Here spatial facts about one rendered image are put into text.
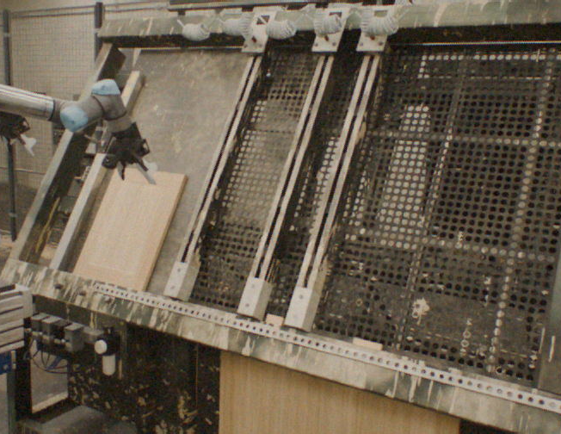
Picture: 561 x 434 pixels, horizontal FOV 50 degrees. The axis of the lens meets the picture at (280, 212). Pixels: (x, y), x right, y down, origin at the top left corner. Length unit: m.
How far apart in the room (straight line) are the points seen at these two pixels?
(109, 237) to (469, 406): 1.51
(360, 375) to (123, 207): 1.23
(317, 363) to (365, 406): 0.32
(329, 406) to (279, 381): 0.21
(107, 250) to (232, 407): 0.79
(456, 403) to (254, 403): 0.88
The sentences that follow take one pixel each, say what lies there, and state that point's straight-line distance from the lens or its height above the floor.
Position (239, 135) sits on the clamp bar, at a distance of 2.35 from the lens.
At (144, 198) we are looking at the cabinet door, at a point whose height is 1.20.
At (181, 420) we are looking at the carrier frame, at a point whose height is 0.35.
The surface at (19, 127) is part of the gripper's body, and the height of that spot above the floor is 1.47.
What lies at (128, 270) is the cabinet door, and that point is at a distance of 2.41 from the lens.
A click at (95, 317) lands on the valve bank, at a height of 0.78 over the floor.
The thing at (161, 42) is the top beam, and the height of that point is 1.85.
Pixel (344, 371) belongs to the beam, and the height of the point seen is 0.83.
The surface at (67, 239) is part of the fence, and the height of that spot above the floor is 1.01.
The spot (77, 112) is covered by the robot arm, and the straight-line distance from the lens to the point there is 1.90.
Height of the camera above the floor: 1.59
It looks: 10 degrees down
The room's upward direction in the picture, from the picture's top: 2 degrees clockwise
